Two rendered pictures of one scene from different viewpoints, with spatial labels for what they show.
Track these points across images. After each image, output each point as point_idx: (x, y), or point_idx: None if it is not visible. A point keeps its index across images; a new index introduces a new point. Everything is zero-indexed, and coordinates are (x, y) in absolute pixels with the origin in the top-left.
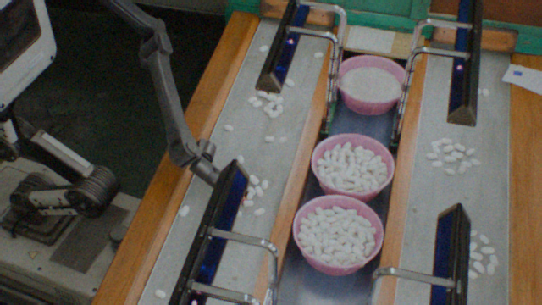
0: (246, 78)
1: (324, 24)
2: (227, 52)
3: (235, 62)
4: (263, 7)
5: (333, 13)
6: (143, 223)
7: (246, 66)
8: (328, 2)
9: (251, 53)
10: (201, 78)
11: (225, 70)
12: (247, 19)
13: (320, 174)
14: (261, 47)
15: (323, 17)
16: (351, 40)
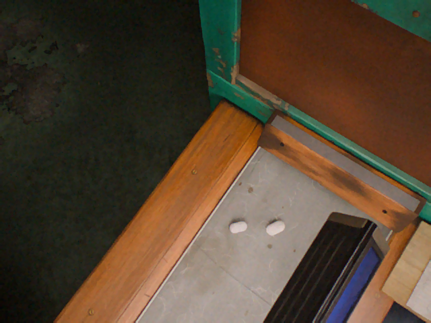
0: (175, 302)
1: (382, 223)
2: (161, 221)
3: (165, 256)
4: (268, 138)
5: (409, 221)
6: None
7: (187, 264)
8: (410, 186)
9: (211, 229)
10: (83, 285)
11: (136, 278)
12: (237, 134)
13: None
14: (238, 214)
15: (385, 214)
16: (426, 286)
